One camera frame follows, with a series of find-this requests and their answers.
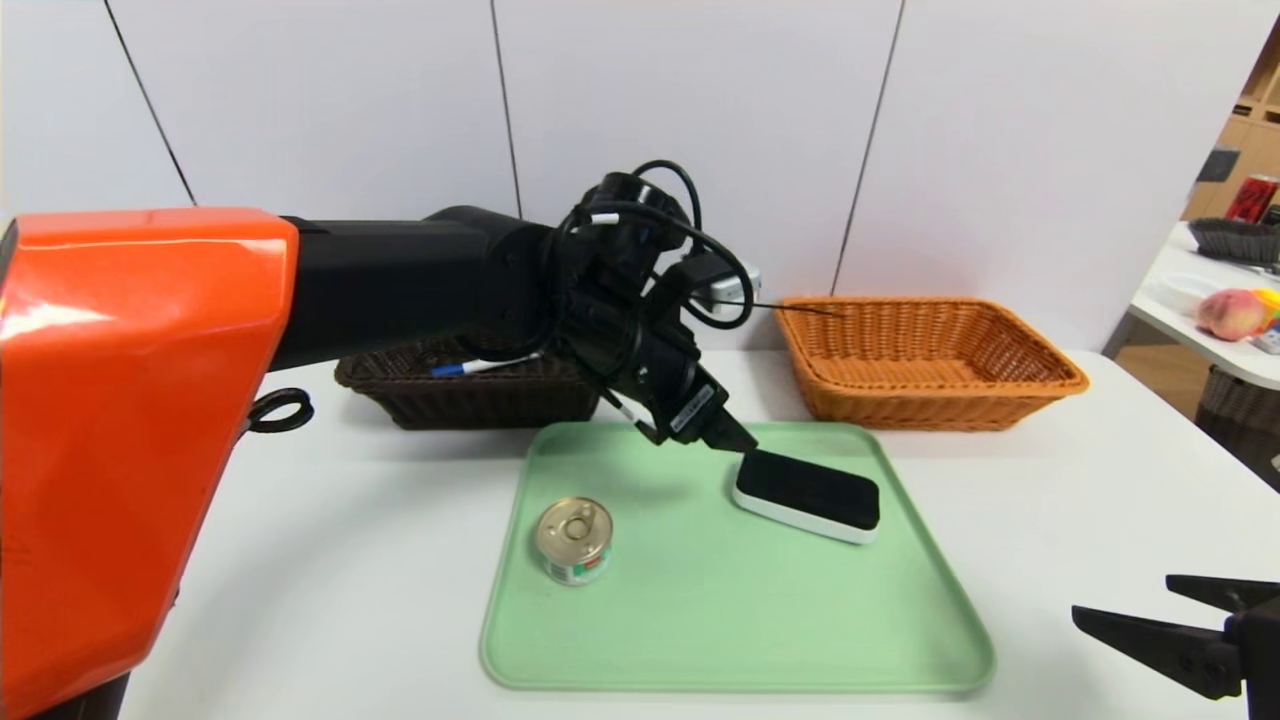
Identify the small grey device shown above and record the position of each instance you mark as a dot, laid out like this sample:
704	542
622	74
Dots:
1270	343

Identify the small dark grey basket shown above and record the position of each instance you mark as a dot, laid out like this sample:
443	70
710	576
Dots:
1235	242

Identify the small gold-lid food can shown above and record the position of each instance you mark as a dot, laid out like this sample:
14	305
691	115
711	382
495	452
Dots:
575	540

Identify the light green plastic tray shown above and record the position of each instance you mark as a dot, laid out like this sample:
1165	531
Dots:
740	600

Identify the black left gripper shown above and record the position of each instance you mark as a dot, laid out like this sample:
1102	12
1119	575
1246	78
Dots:
694	409

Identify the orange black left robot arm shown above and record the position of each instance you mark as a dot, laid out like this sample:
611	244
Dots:
150	400

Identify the orange wicker basket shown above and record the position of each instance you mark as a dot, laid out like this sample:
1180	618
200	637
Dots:
920	400

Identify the red drink can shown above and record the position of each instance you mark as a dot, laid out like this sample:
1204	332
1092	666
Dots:
1252	200

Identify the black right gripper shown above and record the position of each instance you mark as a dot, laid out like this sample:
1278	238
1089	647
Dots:
1232	640

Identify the dark grey box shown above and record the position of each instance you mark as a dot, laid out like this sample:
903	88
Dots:
1218	166

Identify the wooden shelf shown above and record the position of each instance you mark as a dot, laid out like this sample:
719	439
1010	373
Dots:
1262	140

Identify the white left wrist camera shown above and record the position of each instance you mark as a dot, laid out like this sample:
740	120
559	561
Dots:
745	285

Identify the dark brown wicker basket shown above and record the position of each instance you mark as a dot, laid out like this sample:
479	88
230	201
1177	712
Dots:
470	400

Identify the pink peach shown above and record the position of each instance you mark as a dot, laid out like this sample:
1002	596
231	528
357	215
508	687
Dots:
1230	315

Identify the white blue whiteboard marker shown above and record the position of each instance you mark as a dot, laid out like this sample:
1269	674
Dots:
450	369

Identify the black white whiteboard eraser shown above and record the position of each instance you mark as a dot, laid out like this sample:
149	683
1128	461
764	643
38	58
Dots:
810	490

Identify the grey perforated bin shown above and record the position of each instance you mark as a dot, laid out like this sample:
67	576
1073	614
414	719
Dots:
1235	405

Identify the yellow toy fruit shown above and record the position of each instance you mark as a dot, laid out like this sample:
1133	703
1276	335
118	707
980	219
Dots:
1270	305

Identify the white side table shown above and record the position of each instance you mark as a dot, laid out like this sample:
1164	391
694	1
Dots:
1180	330

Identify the white bowl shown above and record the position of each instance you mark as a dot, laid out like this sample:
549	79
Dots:
1180	293

